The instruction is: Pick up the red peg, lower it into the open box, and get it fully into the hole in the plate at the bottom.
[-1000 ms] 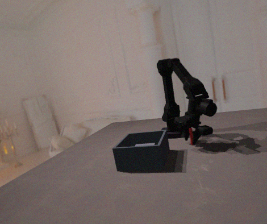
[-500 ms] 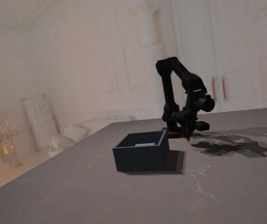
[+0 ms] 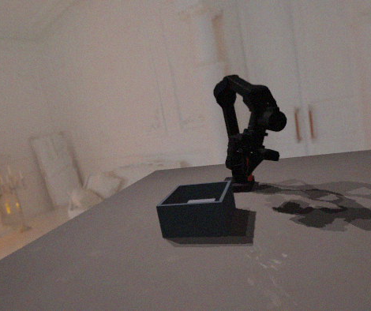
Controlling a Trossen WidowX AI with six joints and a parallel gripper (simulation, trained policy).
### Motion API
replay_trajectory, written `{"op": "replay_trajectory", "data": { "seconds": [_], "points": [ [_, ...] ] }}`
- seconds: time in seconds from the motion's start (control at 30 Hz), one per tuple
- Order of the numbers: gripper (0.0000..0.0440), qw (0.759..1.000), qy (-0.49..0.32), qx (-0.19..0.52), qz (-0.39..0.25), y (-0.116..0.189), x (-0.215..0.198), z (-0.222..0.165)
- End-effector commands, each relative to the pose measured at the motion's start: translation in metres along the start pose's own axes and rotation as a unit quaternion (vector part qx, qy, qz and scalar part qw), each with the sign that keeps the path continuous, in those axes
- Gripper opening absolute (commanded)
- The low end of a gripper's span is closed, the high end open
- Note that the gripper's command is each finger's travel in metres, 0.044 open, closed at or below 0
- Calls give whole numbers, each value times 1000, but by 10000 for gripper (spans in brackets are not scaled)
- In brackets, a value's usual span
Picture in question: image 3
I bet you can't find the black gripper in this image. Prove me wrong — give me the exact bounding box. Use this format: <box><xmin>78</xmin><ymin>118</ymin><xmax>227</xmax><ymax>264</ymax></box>
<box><xmin>236</xmin><ymin>126</ymin><xmax>279</xmax><ymax>176</ymax></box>

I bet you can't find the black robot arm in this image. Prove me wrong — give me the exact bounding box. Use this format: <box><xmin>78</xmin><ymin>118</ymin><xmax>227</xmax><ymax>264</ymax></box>
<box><xmin>213</xmin><ymin>75</ymin><xmax>287</xmax><ymax>183</ymax></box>

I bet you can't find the dark red peg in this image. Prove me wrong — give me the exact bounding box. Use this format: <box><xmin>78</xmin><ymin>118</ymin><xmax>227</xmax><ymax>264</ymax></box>
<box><xmin>246</xmin><ymin>156</ymin><xmax>253</xmax><ymax>181</ymax></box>

